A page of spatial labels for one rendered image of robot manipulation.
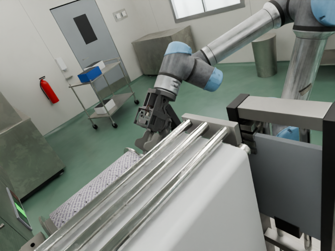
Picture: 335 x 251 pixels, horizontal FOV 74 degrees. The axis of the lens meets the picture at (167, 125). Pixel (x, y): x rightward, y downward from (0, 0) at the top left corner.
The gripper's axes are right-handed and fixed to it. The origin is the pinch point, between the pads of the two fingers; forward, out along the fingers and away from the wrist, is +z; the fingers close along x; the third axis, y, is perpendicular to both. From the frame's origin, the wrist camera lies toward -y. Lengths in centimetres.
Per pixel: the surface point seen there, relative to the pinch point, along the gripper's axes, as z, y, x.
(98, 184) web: 8.1, 15.7, 3.4
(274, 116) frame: -15.4, 11.7, 37.0
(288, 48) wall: -206, -299, -102
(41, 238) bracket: 21.4, 24.0, 2.0
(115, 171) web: 4.3, 12.4, 3.5
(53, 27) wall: -146, -50, -448
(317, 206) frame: -4.3, -1.9, 42.4
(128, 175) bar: -1.2, 26.3, 27.0
